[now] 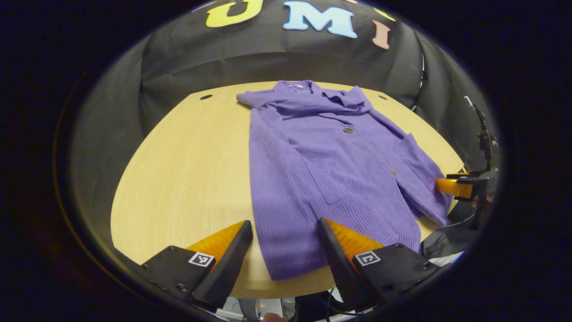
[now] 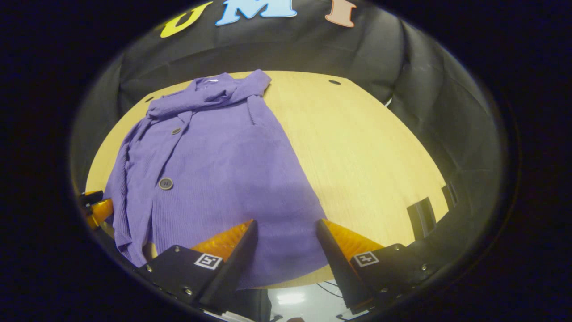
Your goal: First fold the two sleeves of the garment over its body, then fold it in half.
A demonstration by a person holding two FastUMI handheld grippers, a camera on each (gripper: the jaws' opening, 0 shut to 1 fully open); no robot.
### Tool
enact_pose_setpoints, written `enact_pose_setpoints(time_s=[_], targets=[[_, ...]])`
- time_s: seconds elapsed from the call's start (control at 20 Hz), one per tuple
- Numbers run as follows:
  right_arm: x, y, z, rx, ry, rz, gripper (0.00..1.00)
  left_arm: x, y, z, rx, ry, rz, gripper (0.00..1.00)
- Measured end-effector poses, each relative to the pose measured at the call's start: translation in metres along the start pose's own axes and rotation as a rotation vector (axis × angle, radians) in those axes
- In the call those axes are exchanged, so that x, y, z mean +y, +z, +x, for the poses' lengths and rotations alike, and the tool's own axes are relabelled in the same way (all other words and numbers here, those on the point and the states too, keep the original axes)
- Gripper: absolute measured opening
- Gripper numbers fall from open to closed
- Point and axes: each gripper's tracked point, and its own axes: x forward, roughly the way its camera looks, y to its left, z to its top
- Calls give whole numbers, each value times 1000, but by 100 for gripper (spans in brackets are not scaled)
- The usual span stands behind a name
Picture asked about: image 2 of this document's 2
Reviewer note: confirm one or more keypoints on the black backdrop cloth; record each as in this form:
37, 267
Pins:
424, 103

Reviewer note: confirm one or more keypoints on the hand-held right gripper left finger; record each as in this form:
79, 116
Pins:
232, 273

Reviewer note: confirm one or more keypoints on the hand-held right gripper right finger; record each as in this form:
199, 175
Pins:
339, 273

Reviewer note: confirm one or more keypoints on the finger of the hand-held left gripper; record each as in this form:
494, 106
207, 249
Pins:
100, 212

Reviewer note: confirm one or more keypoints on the purple knitted cardigan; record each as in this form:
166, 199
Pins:
223, 174

